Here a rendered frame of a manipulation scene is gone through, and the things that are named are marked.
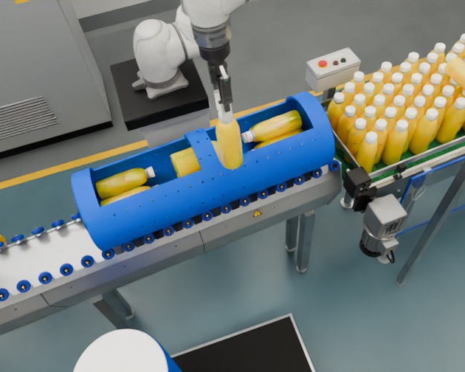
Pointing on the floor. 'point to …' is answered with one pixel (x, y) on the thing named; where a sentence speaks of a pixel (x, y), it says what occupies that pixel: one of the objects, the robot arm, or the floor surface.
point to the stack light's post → (464, 176)
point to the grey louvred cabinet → (38, 77)
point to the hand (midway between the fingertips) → (223, 104)
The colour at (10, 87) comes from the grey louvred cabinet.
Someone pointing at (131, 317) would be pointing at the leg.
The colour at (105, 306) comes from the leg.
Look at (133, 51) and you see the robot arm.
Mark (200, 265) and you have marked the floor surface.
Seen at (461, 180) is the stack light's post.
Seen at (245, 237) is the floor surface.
